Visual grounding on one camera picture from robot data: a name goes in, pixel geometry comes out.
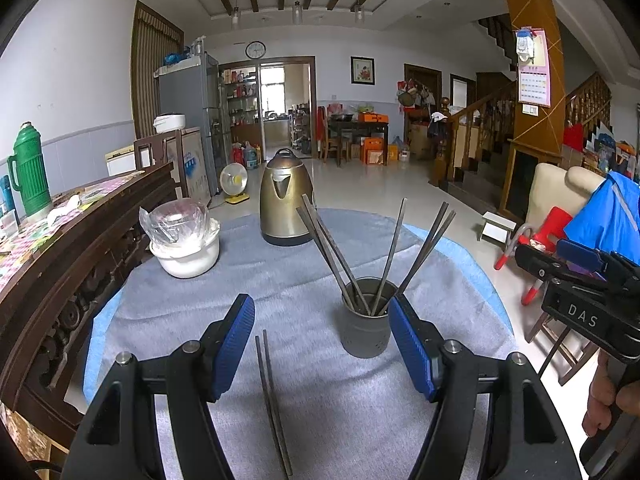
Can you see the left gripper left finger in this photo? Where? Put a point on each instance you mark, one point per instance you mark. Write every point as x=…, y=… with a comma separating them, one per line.
x=118, y=438

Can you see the dark dining table background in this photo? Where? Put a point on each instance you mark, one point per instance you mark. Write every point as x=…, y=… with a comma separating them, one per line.
x=353, y=128

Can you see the white bowl with plastic bag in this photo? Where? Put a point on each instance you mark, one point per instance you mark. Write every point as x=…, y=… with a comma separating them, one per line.
x=184, y=237

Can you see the green thermos jug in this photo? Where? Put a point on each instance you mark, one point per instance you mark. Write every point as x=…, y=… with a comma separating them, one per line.
x=27, y=172

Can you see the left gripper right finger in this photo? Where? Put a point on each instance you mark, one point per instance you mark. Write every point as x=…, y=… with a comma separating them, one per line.
x=524, y=436

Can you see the wall calendar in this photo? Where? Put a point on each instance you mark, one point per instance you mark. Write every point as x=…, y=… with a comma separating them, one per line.
x=534, y=83

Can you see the person's right hand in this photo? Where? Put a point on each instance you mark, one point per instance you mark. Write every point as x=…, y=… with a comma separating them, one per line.
x=603, y=395

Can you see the grey towel table cover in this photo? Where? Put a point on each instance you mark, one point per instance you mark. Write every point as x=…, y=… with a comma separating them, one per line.
x=343, y=417

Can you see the red child chair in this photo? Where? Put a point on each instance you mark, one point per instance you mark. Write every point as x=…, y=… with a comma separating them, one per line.
x=543, y=239

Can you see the blue round table cover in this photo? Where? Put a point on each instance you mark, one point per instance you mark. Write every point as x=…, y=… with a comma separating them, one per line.
x=475, y=269

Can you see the dark carved wooden sideboard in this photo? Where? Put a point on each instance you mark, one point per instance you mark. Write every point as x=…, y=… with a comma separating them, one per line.
x=47, y=308

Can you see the gold electric kettle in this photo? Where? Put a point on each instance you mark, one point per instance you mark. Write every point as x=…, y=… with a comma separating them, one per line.
x=284, y=182

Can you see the white electric fan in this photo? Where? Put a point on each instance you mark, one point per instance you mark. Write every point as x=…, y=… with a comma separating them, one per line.
x=233, y=181

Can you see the framed flower picture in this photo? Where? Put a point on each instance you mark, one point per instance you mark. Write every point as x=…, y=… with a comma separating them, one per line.
x=362, y=70

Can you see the grey refrigerator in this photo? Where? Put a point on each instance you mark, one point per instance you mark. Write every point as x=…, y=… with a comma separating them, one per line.
x=192, y=88

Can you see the round wall clock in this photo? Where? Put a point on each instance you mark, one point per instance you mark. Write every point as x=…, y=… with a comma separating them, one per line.
x=255, y=50

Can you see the grey utensil holder cup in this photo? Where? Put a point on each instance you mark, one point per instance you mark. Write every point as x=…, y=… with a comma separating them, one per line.
x=364, y=336

